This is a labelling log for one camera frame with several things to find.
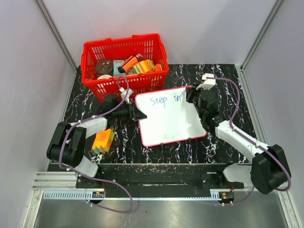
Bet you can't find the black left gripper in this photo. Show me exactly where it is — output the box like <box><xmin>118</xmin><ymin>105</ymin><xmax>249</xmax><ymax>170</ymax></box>
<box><xmin>113</xmin><ymin>101</ymin><xmax>147</xmax><ymax>122</ymax></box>

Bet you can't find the pink framed whiteboard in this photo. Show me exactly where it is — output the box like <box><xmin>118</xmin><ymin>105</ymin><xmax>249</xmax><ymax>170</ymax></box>
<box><xmin>135</xmin><ymin>86</ymin><xmax>207</xmax><ymax>147</ymax></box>

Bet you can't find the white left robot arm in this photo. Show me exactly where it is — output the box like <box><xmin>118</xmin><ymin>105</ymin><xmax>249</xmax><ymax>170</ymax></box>
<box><xmin>46</xmin><ymin>94</ymin><xmax>147</xmax><ymax>188</ymax></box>

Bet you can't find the orange yellow sponge pack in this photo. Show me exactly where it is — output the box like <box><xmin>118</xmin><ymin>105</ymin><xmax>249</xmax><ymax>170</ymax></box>
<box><xmin>92</xmin><ymin>128</ymin><xmax>114</xmax><ymax>154</ymax></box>

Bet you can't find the orange snack packet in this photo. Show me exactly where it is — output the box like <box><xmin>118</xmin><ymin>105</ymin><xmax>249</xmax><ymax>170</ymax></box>
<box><xmin>151</xmin><ymin>64</ymin><xmax>162</xmax><ymax>72</ymax></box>

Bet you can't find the yellow green striped sponge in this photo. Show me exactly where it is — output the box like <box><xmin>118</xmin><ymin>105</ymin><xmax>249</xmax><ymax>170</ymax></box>
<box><xmin>133</xmin><ymin>59</ymin><xmax>155</xmax><ymax>74</ymax></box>

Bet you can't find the white round lid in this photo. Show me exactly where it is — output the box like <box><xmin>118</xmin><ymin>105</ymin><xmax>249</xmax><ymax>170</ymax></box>
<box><xmin>97</xmin><ymin>75</ymin><xmax>113</xmax><ymax>80</ymax></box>

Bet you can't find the orange pump bottle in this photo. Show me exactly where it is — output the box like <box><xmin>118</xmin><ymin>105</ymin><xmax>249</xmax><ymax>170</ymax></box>
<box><xmin>120</xmin><ymin>53</ymin><xmax>143</xmax><ymax>73</ymax></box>

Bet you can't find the teal small box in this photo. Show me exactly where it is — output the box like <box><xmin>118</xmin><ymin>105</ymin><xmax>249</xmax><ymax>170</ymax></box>
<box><xmin>113</xmin><ymin>60</ymin><xmax>126</xmax><ymax>77</ymax></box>

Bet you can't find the red plastic basket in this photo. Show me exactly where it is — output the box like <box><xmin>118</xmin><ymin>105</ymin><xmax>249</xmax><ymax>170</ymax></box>
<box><xmin>80</xmin><ymin>33</ymin><xmax>169</xmax><ymax>101</ymax></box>

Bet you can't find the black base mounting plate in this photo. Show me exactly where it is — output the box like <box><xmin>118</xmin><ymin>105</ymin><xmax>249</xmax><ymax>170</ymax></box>
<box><xmin>75</xmin><ymin>163</ymin><xmax>245</xmax><ymax>190</ymax></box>

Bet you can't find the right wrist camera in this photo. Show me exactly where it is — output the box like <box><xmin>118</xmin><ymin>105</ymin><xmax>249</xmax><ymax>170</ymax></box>
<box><xmin>196</xmin><ymin>73</ymin><xmax>216</xmax><ymax>90</ymax></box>

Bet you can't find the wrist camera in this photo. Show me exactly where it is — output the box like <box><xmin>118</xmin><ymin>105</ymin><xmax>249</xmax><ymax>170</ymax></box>
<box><xmin>119</xmin><ymin>87</ymin><xmax>133</xmax><ymax>101</ymax></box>
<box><xmin>196</xmin><ymin>73</ymin><xmax>216</xmax><ymax>90</ymax></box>

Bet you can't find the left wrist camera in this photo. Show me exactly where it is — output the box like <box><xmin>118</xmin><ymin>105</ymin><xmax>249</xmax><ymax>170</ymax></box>
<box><xmin>119</xmin><ymin>87</ymin><xmax>133</xmax><ymax>101</ymax></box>

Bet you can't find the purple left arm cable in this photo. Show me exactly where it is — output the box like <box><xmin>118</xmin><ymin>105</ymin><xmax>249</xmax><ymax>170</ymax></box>
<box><xmin>58</xmin><ymin>76</ymin><xmax>134</xmax><ymax>213</ymax></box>

